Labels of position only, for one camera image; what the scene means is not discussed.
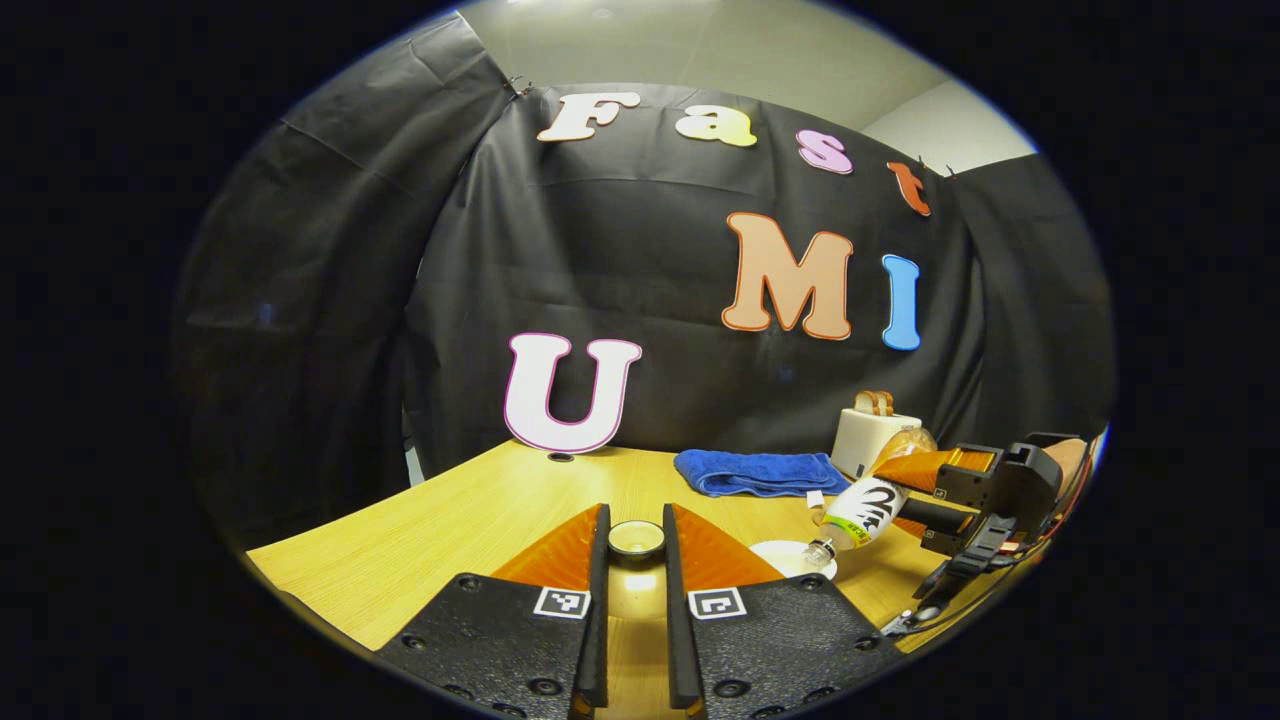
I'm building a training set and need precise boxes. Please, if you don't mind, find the black backdrop cloth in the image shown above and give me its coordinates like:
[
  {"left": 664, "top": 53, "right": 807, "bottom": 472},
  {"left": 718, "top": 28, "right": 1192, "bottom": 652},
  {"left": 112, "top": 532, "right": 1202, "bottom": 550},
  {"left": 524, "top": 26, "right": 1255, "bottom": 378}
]
[{"left": 172, "top": 12, "right": 1116, "bottom": 551}]

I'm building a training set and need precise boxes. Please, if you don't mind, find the black and red cable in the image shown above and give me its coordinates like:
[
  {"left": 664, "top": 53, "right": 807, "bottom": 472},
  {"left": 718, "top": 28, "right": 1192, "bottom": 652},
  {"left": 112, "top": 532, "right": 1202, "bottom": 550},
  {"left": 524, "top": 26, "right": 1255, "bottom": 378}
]
[{"left": 880, "top": 470, "right": 1096, "bottom": 638}]

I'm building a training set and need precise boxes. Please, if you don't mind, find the cream toaster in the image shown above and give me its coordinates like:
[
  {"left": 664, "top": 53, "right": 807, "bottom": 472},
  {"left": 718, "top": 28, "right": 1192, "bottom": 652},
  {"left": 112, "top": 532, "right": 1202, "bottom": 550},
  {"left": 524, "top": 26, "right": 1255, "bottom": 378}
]
[{"left": 831, "top": 407, "right": 924, "bottom": 480}]

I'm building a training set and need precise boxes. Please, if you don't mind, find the folded blue towel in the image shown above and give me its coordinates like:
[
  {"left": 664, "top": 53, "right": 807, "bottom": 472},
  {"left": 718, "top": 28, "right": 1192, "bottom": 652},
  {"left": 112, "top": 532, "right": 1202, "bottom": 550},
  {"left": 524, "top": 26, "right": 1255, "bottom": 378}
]
[{"left": 673, "top": 448, "right": 852, "bottom": 499}]

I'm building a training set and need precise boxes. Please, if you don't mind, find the clear water bottle white label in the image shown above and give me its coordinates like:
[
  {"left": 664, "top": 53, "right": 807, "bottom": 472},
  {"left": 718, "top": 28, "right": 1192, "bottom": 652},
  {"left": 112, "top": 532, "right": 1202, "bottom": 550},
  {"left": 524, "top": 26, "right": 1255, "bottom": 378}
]
[{"left": 805, "top": 427, "right": 940, "bottom": 572}]

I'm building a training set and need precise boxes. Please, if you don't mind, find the white teacup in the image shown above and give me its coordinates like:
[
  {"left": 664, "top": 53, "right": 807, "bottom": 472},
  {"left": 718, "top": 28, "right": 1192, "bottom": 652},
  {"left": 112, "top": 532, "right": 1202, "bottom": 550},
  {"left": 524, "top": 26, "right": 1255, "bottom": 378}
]
[{"left": 749, "top": 540, "right": 839, "bottom": 582}]

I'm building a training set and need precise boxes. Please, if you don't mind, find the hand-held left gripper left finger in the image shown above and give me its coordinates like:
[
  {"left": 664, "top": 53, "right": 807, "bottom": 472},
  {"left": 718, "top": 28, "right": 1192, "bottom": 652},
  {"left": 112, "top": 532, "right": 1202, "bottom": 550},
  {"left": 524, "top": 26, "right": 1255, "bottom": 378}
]
[{"left": 375, "top": 503, "right": 612, "bottom": 720}]

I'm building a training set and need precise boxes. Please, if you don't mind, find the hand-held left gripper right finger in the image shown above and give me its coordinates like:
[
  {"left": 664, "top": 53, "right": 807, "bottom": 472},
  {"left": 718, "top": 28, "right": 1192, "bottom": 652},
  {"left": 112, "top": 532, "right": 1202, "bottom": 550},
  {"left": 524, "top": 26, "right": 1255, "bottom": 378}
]
[{"left": 662, "top": 502, "right": 907, "bottom": 720}]

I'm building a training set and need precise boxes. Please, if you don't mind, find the cream teacup lid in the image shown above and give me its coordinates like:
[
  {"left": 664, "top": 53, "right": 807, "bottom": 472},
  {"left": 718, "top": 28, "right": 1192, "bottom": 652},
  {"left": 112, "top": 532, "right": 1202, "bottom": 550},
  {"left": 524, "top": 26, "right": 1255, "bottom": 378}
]
[{"left": 604, "top": 519, "right": 671, "bottom": 622}]

